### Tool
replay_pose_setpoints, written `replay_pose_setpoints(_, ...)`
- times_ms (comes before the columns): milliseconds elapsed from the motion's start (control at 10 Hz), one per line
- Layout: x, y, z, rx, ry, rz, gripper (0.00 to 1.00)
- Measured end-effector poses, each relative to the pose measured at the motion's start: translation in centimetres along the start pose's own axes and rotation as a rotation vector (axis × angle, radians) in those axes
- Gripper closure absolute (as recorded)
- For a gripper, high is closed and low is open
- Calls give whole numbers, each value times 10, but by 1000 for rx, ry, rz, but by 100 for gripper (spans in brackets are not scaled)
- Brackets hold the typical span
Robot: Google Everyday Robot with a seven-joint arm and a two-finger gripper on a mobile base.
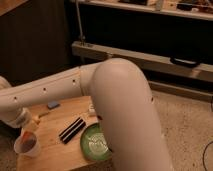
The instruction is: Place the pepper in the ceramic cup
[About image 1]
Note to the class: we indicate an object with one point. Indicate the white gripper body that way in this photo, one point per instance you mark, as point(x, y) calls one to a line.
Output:
point(30, 123)

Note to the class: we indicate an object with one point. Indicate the red pepper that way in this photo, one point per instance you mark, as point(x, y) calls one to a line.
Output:
point(28, 137)

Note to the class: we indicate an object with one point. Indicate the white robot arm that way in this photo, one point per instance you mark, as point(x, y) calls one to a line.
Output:
point(123, 102)

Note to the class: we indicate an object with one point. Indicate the white ceramic cup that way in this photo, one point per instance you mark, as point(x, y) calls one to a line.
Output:
point(28, 149)

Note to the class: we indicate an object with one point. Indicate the black ridged block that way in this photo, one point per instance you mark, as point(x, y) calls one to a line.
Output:
point(66, 135)

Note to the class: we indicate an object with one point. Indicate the green plate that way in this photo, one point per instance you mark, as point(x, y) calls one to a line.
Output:
point(93, 144)

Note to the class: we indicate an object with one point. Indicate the black handle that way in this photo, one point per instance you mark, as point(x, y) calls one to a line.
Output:
point(184, 63)

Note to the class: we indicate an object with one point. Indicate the metal shelf frame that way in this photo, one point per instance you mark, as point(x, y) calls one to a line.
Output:
point(149, 38)

